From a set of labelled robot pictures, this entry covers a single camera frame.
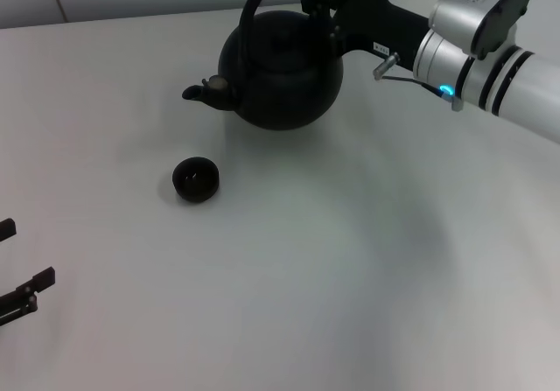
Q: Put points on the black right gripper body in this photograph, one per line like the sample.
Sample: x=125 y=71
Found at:
x=376 y=19

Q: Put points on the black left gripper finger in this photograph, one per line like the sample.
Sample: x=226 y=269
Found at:
x=26 y=295
x=8 y=229

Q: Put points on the black round teapot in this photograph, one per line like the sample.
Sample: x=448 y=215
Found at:
x=280 y=80

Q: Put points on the dark round teacup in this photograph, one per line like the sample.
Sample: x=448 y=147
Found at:
x=194 y=181

